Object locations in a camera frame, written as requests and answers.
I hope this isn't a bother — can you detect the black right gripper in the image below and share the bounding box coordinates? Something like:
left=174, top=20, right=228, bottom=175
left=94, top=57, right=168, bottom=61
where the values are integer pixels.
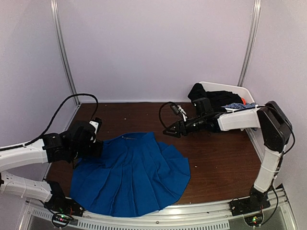
left=164, top=115, right=206, bottom=138

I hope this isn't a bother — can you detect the blue pleated skirt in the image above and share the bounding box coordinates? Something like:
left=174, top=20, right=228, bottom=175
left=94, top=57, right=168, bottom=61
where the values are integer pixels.
left=70, top=132, right=190, bottom=218

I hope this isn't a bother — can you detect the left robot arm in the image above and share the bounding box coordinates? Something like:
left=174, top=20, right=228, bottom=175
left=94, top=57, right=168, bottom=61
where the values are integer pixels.
left=0, top=117, right=102, bottom=213

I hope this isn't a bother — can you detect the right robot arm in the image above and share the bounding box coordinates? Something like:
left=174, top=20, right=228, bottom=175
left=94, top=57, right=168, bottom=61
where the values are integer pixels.
left=163, top=97, right=295, bottom=215

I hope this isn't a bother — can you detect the white laundry basket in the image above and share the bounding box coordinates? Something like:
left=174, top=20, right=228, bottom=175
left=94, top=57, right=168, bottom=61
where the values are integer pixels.
left=199, top=81, right=257, bottom=110

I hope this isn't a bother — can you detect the black garment in basket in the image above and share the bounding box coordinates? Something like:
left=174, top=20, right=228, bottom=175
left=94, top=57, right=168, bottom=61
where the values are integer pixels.
left=188, top=83, right=242, bottom=112

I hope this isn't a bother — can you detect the blue checked shirt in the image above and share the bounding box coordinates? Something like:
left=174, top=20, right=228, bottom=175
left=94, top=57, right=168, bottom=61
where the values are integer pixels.
left=222, top=103, right=258, bottom=111

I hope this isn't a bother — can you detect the orange garment in basket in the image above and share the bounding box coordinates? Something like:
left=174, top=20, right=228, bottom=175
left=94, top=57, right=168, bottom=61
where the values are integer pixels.
left=241, top=98, right=247, bottom=105

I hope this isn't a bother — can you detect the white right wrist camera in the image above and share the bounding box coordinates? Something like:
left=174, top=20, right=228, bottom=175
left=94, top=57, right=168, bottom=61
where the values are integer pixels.
left=170, top=104, right=188, bottom=122

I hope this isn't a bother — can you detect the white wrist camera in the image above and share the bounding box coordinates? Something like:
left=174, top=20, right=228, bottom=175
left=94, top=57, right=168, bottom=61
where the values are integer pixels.
left=170, top=104, right=188, bottom=122
left=89, top=117, right=102, bottom=135

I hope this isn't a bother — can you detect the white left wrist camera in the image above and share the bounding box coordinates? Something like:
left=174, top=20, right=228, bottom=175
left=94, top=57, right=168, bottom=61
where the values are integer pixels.
left=89, top=117, right=102, bottom=135

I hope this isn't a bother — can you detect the black right camera cable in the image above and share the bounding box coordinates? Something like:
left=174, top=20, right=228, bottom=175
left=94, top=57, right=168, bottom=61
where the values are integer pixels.
left=159, top=102, right=183, bottom=131

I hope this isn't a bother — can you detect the black camera cable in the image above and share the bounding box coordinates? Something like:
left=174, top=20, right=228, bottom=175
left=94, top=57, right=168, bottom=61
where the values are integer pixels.
left=21, top=93, right=99, bottom=147
left=159, top=102, right=183, bottom=131

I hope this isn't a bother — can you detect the black left camera cable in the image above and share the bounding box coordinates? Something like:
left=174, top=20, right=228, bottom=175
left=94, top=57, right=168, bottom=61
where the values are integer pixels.
left=21, top=93, right=99, bottom=147

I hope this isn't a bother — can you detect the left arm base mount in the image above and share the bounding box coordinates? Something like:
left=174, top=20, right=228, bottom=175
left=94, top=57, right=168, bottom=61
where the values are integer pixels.
left=41, top=197, right=85, bottom=229

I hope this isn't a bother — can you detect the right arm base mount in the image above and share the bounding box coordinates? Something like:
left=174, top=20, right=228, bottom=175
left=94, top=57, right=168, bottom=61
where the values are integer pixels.
left=229, top=197, right=271, bottom=228

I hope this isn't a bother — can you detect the left aluminium frame post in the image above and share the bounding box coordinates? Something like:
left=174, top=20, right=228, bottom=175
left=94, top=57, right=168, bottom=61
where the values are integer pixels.
left=50, top=0, right=77, bottom=94

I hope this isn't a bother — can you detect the aluminium frame post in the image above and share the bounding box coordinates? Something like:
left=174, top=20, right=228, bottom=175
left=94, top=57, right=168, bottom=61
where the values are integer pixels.
left=50, top=0, right=77, bottom=94
left=237, top=0, right=262, bottom=87

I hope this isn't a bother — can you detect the right aluminium frame post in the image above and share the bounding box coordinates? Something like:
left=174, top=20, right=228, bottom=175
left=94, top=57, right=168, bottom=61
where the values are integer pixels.
left=237, top=0, right=262, bottom=87

